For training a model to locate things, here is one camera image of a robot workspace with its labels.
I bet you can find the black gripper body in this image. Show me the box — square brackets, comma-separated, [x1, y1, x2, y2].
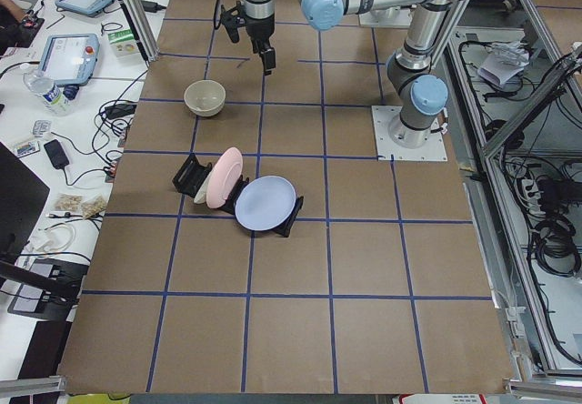
[219, 2, 275, 54]

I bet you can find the blue plate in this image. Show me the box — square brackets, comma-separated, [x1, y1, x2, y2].
[235, 176, 296, 231]

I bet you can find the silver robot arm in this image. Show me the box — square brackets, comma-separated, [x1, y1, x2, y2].
[214, 0, 466, 133]

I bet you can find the pink plate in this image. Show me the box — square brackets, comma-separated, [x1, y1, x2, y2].
[206, 146, 243, 208]

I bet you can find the cream plate in rack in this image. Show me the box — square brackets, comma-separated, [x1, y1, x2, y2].
[193, 173, 212, 205]

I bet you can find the cream ceramic bowl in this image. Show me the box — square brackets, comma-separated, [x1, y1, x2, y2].
[184, 79, 226, 117]

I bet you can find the green white carton box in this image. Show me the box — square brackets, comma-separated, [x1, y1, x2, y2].
[107, 29, 139, 57]

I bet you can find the black dish rack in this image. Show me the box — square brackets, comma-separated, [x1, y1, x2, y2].
[172, 154, 304, 237]

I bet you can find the near blue teach pendant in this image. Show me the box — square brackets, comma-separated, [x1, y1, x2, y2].
[39, 34, 100, 86]

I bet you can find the clear plastic water bottle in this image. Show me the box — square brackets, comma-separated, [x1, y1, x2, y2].
[23, 68, 70, 116]

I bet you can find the black power adapter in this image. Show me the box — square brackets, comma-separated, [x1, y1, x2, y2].
[44, 139, 70, 170]

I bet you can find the black laptop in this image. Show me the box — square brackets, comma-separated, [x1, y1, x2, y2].
[1, 145, 50, 261]

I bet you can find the aluminium frame post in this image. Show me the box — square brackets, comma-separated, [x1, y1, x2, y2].
[117, 0, 159, 63]

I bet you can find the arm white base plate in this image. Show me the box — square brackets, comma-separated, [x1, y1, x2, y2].
[371, 106, 447, 162]

